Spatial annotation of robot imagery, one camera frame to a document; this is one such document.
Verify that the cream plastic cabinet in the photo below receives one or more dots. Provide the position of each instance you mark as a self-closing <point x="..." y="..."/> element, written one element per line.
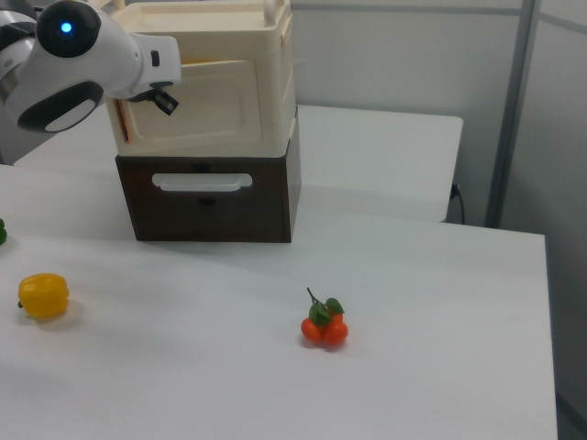
<point x="275" y="78"/>

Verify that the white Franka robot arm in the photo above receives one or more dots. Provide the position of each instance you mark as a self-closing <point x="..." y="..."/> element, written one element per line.
<point x="69" y="64"/>

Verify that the dark brown drawer box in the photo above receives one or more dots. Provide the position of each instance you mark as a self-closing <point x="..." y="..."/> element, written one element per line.
<point x="215" y="215"/>

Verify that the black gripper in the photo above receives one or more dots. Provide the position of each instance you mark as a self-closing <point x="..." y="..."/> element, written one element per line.
<point x="142" y="95"/>

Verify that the green toy bell pepper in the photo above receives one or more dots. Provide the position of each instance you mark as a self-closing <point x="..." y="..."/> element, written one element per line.
<point x="2" y="233"/>

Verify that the grey partition post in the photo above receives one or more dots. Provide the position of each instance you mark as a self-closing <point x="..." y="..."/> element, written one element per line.
<point x="511" y="114"/>

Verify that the yellow toy bell pepper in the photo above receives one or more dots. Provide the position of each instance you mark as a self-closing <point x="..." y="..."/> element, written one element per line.
<point x="43" y="297"/>

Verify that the toy tomato cluster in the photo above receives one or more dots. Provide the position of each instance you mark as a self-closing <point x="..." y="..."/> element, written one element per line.
<point x="326" y="330"/>

